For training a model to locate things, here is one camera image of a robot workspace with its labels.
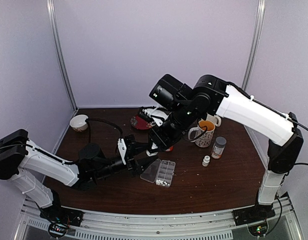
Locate amber bottle grey cap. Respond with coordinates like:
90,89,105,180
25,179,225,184
211,136,227,159

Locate yellow inside patterned mug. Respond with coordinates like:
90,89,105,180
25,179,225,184
188,120,216,148

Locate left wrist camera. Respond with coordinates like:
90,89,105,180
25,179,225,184
117,134,136,165

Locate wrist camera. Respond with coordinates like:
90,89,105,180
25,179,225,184
138,106,168,127
117,134,136,165

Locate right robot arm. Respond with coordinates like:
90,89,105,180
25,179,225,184
147,74,304,221

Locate aluminium front rail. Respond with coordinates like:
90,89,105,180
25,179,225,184
15,194,302,240

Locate right aluminium frame post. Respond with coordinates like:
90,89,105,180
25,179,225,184
241,0,266,91

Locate left circuit board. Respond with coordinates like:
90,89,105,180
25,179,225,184
47,222,69,238

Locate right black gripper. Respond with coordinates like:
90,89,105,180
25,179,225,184
148,101,198,153

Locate white rice bowl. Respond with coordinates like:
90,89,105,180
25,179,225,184
69,114,88,132

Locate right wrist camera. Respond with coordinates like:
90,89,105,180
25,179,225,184
138,106,168,127

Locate aluminium frame post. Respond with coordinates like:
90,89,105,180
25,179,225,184
241,0,266,91
46,0,78,113

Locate clear pill organizer box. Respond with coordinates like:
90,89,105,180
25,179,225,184
140,159,176,188

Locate white pills in organizer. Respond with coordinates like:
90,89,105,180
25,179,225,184
155,179,170,187

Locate right circuit board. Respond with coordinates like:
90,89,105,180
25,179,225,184
248,222,269,237

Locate left aluminium frame post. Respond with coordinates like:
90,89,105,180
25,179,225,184
46,0,78,113

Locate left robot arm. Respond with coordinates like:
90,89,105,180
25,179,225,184
0,129,158,222

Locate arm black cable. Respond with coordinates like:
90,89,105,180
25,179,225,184
61,117,124,166
286,117,308,167

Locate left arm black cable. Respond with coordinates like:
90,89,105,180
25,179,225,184
61,117,124,166

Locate red patterned plate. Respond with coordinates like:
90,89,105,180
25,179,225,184
130,114,155,131

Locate cream ribbed mug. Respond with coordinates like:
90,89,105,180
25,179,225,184
206,114,222,127

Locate circuit board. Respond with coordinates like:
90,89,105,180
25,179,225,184
47,222,69,238
248,222,269,237

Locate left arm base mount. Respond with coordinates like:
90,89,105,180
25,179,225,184
39,208,83,227

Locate orange pill bottle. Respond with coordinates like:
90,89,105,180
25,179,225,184
165,146,173,152

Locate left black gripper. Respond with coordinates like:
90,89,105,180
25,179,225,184
93,142,158,181

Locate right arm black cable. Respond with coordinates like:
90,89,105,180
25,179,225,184
286,117,308,167

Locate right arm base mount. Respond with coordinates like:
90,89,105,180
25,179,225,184
233,204,276,226

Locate small white pill bottle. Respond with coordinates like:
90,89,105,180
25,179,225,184
146,146,159,157
202,155,210,167

